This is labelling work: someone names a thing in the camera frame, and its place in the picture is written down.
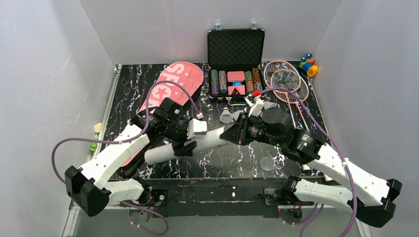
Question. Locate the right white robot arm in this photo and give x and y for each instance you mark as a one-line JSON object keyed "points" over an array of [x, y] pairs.
{"points": [[371, 198]]}

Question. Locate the white shuttlecock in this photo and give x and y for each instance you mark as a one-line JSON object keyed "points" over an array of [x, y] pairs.
{"points": [[226, 117], [236, 114], [269, 105]]}

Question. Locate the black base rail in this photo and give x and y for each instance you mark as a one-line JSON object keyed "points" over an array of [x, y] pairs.
{"points": [[186, 197]]}

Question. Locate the clear tube lid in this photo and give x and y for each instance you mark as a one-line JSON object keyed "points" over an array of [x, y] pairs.
{"points": [[267, 163]]}

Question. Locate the black poker chip case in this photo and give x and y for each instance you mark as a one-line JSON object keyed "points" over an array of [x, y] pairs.
{"points": [[233, 50]]}

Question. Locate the pink racket bag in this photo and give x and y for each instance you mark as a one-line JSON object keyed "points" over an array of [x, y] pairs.
{"points": [[181, 82]]}

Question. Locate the lower pink badminton racket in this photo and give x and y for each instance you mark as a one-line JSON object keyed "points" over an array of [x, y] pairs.
{"points": [[289, 80]]}

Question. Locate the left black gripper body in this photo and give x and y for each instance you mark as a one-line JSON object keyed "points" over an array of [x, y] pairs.
{"points": [[183, 147]]}

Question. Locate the white shuttlecock tube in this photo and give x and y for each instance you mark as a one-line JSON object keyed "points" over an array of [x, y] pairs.
{"points": [[204, 142]]}

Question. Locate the green clip on rail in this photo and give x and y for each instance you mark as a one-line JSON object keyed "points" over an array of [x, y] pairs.
{"points": [[93, 148]]}

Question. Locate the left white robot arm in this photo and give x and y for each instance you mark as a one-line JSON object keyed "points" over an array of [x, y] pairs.
{"points": [[111, 166]]}

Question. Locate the colourful toy blocks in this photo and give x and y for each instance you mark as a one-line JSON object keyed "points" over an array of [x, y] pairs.
{"points": [[307, 64]]}

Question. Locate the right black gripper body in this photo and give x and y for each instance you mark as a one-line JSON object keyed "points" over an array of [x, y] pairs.
{"points": [[242, 129]]}

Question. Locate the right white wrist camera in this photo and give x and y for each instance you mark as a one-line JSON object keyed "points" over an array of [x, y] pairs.
{"points": [[255, 103]]}

